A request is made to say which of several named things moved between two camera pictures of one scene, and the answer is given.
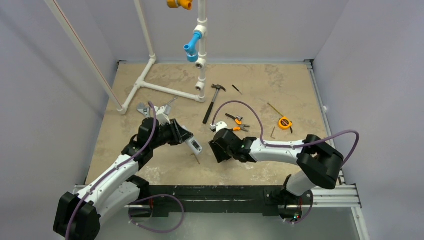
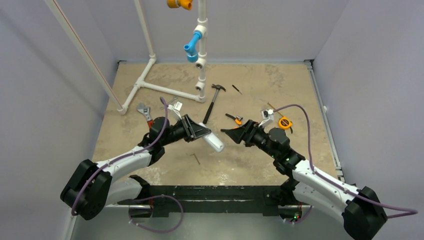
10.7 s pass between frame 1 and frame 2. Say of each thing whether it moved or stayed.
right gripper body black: moved
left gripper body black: moved
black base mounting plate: stayed
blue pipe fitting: stayed
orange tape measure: stayed
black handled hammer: stayed
